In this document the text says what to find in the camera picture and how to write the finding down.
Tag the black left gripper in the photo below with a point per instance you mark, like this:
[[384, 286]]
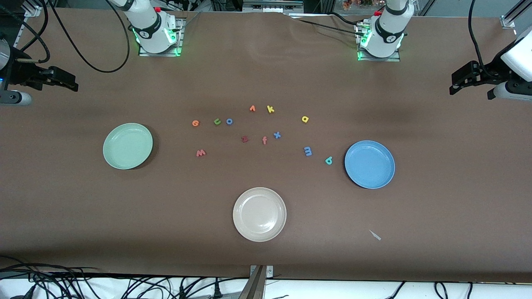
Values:
[[491, 71]]

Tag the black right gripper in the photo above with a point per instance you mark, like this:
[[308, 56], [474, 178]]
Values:
[[21, 73]]

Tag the teal foam letter b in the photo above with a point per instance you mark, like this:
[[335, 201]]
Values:
[[330, 159]]

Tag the salmon foam letter w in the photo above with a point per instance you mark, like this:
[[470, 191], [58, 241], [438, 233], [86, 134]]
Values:
[[200, 153]]

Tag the yellow foam letter a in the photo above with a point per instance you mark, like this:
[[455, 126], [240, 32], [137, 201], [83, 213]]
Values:
[[302, 119]]

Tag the blue foam letter m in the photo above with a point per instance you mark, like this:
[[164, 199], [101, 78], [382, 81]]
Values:
[[308, 151]]

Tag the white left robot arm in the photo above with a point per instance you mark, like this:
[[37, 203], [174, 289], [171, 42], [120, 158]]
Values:
[[388, 29]]

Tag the light green plate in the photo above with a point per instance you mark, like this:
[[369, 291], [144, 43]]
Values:
[[126, 146]]

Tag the blue plate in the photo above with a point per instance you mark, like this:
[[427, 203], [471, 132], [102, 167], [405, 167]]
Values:
[[370, 165]]

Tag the white paper scrap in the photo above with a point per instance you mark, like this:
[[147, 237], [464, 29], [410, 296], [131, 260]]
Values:
[[375, 235]]

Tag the blue foam letter x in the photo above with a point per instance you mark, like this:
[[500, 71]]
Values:
[[277, 135]]

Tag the yellow foam letter k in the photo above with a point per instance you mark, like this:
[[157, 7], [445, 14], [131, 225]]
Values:
[[269, 109]]

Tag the brown table cover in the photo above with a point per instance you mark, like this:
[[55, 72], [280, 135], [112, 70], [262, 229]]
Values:
[[266, 74]]

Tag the grey metal box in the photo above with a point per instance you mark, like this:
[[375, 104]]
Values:
[[272, 5]]

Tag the beige plate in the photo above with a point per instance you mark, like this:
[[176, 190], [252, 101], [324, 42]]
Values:
[[259, 214]]

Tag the aluminium frame profile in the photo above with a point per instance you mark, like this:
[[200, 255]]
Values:
[[31, 10], [508, 20]]

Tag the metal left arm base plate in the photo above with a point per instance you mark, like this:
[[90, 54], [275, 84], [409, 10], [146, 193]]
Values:
[[380, 59]]

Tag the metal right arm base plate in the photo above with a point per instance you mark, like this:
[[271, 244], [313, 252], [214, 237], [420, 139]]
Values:
[[178, 37]]

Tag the metal table edge bracket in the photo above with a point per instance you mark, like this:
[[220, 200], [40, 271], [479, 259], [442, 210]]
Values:
[[255, 286]]

